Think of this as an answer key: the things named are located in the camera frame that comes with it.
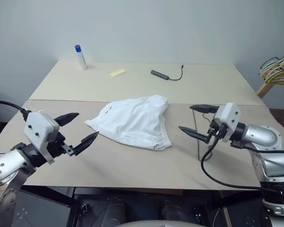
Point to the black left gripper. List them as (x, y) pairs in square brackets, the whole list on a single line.
[(55, 145)]

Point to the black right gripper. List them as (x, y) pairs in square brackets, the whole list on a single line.
[(215, 132)]

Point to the white garment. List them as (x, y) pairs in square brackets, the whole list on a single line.
[(135, 120)]

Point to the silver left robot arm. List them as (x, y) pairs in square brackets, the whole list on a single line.
[(7, 163)]

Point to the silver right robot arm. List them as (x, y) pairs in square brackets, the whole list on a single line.
[(267, 146)]

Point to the white tube with blue cap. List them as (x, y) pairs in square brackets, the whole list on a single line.
[(81, 60)]

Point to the small yellow block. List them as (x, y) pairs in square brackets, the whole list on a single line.
[(117, 72)]

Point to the wooden stand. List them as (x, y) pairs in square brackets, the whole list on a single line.
[(266, 88)]

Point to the black panel under table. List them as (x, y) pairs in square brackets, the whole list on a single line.
[(42, 208)]

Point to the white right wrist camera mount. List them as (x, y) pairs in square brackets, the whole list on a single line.
[(227, 118)]

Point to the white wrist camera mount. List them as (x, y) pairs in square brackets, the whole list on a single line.
[(227, 118), (39, 128)]

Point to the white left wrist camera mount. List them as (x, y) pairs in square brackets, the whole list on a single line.
[(39, 128)]

